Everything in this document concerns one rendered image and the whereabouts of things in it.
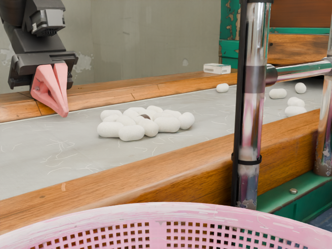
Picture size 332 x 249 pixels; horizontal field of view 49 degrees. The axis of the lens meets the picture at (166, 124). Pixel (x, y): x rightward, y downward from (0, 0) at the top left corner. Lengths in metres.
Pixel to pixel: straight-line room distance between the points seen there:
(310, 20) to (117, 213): 0.76
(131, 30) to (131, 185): 2.28
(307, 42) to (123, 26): 1.88
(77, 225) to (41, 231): 0.02
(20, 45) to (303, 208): 0.45
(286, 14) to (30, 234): 0.83
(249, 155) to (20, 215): 0.18
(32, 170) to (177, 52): 1.89
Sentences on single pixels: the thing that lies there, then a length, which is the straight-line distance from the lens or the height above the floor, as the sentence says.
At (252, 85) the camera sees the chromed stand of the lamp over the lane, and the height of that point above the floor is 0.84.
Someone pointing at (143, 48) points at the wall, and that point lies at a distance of 2.45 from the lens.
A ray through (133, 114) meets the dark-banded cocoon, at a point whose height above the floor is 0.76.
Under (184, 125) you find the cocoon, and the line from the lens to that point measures 0.50.
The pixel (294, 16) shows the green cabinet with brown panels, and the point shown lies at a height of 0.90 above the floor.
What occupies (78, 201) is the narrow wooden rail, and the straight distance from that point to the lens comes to 0.26.
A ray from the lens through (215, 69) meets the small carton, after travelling 0.90.
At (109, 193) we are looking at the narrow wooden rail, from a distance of 0.27.
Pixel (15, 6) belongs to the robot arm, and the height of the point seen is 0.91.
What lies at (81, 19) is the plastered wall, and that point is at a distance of 2.87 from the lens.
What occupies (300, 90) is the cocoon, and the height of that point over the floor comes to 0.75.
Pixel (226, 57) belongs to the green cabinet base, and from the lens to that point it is 1.05.
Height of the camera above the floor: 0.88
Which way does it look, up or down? 16 degrees down
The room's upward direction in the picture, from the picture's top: straight up
